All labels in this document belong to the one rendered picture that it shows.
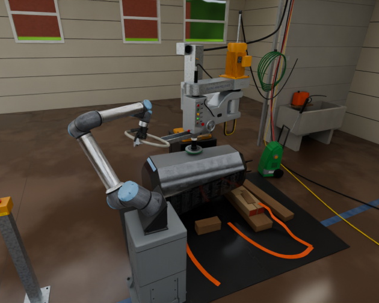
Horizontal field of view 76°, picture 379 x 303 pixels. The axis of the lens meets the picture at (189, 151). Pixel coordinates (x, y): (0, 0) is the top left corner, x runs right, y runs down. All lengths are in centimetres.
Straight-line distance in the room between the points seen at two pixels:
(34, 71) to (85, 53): 151
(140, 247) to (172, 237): 24
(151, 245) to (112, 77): 725
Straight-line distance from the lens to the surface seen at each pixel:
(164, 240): 190
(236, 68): 320
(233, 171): 308
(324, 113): 568
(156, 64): 892
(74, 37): 846
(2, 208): 217
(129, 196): 174
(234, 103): 329
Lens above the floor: 218
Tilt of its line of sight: 26 degrees down
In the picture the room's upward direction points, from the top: 1 degrees clockwise
